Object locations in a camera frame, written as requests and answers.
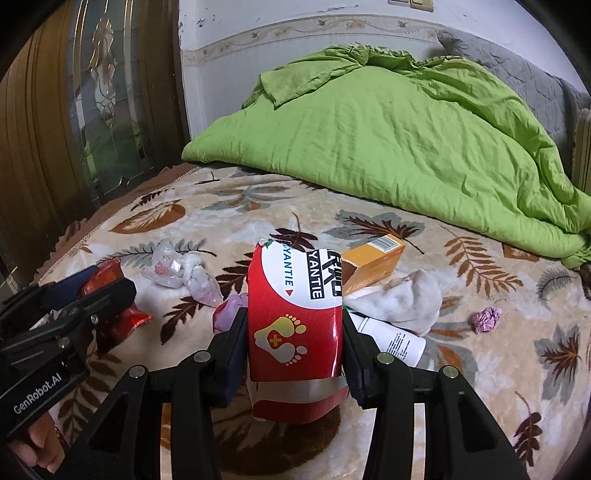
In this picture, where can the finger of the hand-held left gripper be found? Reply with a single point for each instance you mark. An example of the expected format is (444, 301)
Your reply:
(111, 293)
(69, 284)

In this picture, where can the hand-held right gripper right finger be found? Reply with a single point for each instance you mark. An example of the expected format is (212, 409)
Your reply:
(350, 346)

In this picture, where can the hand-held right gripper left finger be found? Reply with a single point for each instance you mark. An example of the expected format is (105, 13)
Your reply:
(240, 341)

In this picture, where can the purple plastic bag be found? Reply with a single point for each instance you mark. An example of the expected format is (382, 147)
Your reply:
(226, 316)

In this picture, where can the red foil wrapper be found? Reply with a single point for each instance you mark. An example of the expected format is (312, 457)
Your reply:
(122, 325)

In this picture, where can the white plastic bottle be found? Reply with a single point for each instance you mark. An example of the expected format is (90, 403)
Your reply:
(397, 344)

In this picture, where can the red and white carton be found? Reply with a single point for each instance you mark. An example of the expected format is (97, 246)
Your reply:
(295, 332)

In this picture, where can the person's left hand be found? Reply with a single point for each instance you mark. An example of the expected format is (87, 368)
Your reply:
(39, 443)

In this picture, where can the crumpled clear plastic wrapper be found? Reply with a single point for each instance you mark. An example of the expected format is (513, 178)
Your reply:
(171, 267)

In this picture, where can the white sock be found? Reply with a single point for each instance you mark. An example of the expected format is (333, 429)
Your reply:
(406, 300)

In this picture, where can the orange cardboard box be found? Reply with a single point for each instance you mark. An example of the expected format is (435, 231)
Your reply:
(374, 263)

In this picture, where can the leaf-printed blanket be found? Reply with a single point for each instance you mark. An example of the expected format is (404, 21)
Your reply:
(461, 369)

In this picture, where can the crumpled pink paper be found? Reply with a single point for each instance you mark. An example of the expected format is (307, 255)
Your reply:
(485, 319)

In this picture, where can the wooden door with glass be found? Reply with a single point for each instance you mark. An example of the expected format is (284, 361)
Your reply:
(69, 115)

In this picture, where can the green quilt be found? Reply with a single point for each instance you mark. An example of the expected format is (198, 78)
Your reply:
(392, 138)

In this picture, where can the beige ribbed headboard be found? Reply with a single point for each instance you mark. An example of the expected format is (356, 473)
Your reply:
(582, 152)

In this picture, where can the grey quilted cover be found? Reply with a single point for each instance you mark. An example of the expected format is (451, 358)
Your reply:
(517, 69)

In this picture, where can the wall switch plate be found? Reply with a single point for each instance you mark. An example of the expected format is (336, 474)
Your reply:
(413, 3)

